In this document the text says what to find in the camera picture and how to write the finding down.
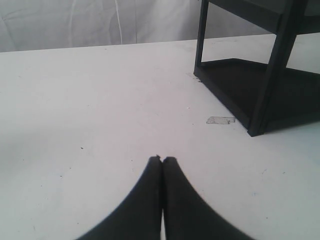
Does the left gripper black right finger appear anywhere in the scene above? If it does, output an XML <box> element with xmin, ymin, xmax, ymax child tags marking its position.
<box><xmin>162</xmin><ymin>157</ymin><xmax>250</xmax><ymax>240</ymax></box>

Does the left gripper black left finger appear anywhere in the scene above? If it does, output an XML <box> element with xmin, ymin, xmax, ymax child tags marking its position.
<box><xmin>79</xmin><ymin>156</ymin><xmax>163</xmax><ymax>240</ymax></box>

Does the clear tape piece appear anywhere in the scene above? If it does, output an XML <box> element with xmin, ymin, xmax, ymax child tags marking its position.
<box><xmin>206</xmin><ymin>116</ymin><xmax>236</xmax><ymax>125</ymax></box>

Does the black metal shelf rack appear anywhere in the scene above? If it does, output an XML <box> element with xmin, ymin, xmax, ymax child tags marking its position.
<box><xmin>194</xmin><ymin>0</ymin><xmax>320</xmax><ymax>137</ymax></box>

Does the white backdrop curtain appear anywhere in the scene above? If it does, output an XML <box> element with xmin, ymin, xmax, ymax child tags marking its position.
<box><xmin>0</xmin><ymin>0</ymin><xmax>320</xmax><ymax>53</ymax></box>

